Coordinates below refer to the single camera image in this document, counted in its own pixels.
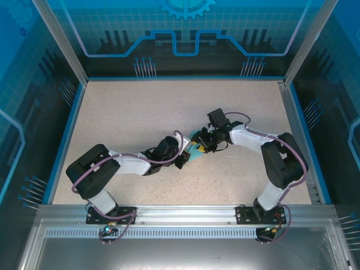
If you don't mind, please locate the light blue cloth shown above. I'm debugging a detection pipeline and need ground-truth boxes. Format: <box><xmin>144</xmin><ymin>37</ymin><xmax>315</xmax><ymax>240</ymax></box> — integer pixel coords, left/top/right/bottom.
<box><xmin>187</xmin><ymin>129</ymin><xmax>205</xmax><ymax>163</ymax></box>

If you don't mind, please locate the metal tray sheet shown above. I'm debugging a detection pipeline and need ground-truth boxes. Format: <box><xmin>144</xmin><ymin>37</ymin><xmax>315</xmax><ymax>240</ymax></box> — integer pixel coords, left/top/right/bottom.
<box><xmin>16</xmin><ymin>219</ymin><xmax>358</xmax><ymax>270</ymax></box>

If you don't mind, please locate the blue table edge trim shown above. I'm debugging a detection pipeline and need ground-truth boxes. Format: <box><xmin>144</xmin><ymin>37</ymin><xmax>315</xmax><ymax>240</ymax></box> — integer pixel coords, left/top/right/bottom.
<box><xmin>286</xmin><ymin>84</ymin><xmax>332</xmax><ymax>205</ymax></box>
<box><xmin>42</xmin><ymin>83</ymin><xmax>85</xmax><ymax>205</ymax></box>

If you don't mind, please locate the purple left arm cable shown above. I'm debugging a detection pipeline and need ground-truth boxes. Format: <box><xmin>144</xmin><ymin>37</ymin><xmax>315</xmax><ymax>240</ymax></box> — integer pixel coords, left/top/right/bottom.
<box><xmin>71</xmin><ymin>129</ymin><xmax>188</xmax><ymax>245</ymax></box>

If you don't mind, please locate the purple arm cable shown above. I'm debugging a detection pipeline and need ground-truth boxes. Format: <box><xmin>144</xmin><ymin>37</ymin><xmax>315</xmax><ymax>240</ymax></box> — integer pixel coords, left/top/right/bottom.
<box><xmin>226</xmin><ymin>111</ymin><xmax>309</xmax><ymax>244</ymax></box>
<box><xmin>71</xmin><ymin>129</ymin><xmax>188</xmax><ymax>245</ymax></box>

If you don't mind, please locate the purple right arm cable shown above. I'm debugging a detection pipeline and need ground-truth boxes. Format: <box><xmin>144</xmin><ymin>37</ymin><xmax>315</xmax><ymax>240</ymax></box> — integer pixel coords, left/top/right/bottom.
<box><xmin>226</xmin><ymin>111</ymin><xmax>309</xmax><ymax>244</ymax></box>

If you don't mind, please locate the aluminium mounting rail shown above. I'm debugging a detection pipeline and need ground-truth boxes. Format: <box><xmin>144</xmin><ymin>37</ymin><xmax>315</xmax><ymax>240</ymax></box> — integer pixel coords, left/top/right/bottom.
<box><xmin>38</xmin><ymin>204</ymin><xmax>337</xmax><ymax>223</ymax></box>

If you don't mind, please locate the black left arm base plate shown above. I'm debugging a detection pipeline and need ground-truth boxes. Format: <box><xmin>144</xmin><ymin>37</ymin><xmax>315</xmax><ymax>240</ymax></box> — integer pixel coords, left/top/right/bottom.
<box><xmin>85</xmin><ymin>206</ymin><xmax>139</xmax><ymax>225</ymax></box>

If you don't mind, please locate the slotted grey cable duct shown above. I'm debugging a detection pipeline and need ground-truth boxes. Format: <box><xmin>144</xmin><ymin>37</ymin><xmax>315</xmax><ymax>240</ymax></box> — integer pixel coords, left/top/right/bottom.
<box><xmin>44</xmin><ymin>228</ymin><xmax>329</xmax><ymax>239</ymax></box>

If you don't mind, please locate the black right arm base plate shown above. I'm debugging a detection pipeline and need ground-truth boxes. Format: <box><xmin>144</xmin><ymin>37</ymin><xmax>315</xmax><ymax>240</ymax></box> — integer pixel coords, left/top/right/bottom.
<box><xmin>235</xmin><ymin>205</ymin><xmax>293</xmax><ymax>225</ymax></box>

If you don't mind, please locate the aluminium side rail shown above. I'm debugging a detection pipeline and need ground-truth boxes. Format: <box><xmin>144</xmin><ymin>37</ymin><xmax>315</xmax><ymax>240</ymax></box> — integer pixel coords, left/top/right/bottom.
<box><xmin>277</xmin><ymin>80</ymin><xmax>321</xmax><ymax>205</ymax></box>

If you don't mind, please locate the cable connector with green light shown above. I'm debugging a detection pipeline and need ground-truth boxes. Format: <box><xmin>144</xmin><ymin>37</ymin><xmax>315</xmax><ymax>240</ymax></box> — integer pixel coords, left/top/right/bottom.
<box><xmin>102</xmin><ymin>222</ymin><xmax>118</xmax><ymax>235</ymax></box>

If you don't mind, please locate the cable connector with orange wires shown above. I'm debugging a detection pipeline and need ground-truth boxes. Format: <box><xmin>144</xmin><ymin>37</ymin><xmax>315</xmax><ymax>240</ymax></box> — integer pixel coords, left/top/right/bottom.
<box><xmin>263</xmin><ymin>223</ymin><xmax>284</xmax><ymax>233</ymax></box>

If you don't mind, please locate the aluminium frame post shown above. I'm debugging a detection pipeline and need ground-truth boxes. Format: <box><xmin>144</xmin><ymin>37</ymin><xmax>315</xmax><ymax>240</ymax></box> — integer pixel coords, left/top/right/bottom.
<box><xmin>283</xmin><ymin>0</ymin><xmax>340</xmax><ymax>85</ymax></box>
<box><xmin>30</xmin><ymin>0</ymin><xmax>89</xmax><ymax>85</ymax></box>

